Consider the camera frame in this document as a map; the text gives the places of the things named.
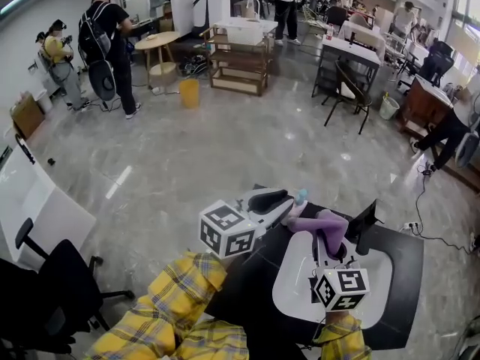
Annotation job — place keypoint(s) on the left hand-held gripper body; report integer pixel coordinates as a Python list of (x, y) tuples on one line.
[(228, 234)]

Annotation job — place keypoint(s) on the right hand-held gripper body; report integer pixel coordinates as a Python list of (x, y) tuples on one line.
[(341, 289)]

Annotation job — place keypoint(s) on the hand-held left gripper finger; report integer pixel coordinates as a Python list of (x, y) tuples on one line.
[(277, 211), (268, 198)]

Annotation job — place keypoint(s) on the purple cloth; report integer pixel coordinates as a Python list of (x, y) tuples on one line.
[(330, 227)]

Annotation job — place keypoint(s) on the soap dispenser with teal pump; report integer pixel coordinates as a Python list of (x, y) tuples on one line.
[(301, 196)]

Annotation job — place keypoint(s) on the person's right forearm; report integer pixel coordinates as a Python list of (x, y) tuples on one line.
[(343, 338)]

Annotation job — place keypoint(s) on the person's left forearm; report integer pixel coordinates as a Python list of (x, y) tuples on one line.
[(180, 294)]

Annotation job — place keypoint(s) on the white sink basin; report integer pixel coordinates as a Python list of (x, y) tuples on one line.
[(296, 291)]

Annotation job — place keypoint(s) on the black vanity counter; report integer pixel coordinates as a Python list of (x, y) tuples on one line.
[(407, 276)]

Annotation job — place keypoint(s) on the white power strip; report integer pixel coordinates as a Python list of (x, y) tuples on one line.
[(411, 225)]

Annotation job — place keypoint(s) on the person's yellow plaid shirt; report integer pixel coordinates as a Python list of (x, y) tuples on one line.
[(213, 341)]

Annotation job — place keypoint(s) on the yellow waste bin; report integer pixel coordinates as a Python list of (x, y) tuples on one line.
[(189, 94)]

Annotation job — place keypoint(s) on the wooden shelf cart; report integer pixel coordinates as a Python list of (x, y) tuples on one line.
[(240, 69)]

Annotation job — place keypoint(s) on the black metal chair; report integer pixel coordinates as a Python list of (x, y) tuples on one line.
[(348, 92)]

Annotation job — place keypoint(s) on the white waste bin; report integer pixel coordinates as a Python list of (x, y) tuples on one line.
[(389, 108)]

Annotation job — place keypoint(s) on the round wooden stool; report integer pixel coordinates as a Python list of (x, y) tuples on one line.
[(163, 72)]

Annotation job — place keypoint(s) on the white basket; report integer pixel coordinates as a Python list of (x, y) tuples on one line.
[(245, 32)]

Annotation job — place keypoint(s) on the white top black desk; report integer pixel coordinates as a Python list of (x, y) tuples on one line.
[(348, 51)]

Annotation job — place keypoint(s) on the brown wooden desk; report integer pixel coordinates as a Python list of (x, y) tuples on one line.
[(425, 103)]

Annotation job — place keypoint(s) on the white curved faucet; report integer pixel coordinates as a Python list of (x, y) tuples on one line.
[(255, 8)]

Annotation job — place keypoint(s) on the white table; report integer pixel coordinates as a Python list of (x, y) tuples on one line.
[(365, 34)]

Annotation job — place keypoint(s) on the small black floor object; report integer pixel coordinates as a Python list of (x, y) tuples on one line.
[(51, 161)]

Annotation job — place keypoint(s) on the round wooden table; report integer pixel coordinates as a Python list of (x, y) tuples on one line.
[(157, 40)]

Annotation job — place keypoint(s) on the black oval pad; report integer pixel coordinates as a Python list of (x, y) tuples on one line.
[(102, 81)]

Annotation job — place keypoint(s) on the white tall appliance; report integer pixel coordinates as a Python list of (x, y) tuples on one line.
[(200, 9)]

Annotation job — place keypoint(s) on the black mesh office chair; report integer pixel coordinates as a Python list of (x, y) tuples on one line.
[(437, 64)]

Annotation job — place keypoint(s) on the black device with white stripes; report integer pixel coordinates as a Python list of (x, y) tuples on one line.
[(25, 149)]

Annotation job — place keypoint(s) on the small white bin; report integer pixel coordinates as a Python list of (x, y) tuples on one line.
[(45, 101)]

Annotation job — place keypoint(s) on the cardboard box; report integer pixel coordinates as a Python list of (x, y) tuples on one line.
[(27, 116)]

